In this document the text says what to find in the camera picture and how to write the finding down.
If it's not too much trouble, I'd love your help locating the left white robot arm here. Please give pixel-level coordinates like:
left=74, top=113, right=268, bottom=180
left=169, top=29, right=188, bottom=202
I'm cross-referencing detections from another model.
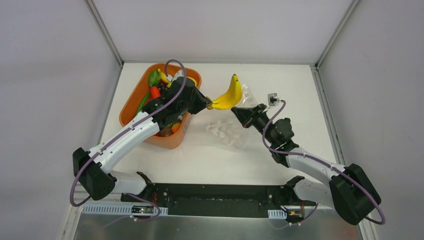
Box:
left=72, top=77, right=212, bottom=203

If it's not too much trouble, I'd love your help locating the yellow banana bunch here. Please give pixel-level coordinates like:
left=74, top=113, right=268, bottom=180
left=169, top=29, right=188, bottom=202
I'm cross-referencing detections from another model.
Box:
left=206, top=74, right=243, bottom=110

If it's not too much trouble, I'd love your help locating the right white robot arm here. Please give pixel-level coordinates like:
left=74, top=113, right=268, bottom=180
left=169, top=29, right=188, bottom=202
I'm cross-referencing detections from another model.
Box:
left=231, top=104, right=386, bottom=225

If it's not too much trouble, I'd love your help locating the green toy chili pepper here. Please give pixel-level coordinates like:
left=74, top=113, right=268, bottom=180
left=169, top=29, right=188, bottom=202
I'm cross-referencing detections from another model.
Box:
left=135, top=91, right=151, bottom=115

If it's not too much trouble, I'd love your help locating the single yellow banana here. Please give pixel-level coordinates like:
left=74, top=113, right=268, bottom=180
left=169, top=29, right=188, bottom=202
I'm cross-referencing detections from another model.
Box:
left=157, top=68, right=170, bottom=84

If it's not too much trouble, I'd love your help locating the orange plastic bin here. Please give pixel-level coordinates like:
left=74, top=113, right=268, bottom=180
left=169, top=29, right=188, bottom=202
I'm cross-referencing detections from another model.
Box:
left=119, top=62, right=192, bottom=150

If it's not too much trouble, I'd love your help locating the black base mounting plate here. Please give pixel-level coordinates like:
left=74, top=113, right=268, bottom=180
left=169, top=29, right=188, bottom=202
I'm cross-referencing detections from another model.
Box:
left=139, top=183, right=314, bottom=218

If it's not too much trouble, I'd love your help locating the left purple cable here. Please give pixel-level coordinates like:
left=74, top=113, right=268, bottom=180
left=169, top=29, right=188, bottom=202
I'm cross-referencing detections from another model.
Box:
left=69, top=59, right=187, bottom=208

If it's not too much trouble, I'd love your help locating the clear zip top bag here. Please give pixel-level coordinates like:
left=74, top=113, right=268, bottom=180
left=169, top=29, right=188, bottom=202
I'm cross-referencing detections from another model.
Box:
left=205, top=84, right=256, bottom=148

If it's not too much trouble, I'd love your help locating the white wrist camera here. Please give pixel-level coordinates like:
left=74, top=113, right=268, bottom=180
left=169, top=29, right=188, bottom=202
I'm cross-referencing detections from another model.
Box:
left=267, top=92, right=282, bottom=107
left=166, top=69, right=184, bottom=82

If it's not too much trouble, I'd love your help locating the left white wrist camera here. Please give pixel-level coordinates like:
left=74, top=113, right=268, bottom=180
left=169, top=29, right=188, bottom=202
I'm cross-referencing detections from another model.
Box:
left=166, top=69, right=184, bottom=82

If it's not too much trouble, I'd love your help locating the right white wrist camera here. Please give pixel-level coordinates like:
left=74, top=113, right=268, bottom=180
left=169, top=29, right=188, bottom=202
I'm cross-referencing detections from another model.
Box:
left=267, top=92, right=282, bottom=107

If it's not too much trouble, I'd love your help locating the orange toy carrot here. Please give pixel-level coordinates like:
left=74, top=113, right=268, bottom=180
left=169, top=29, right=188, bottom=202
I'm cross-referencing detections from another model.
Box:
left=150, top=86, right=161, bottom=99

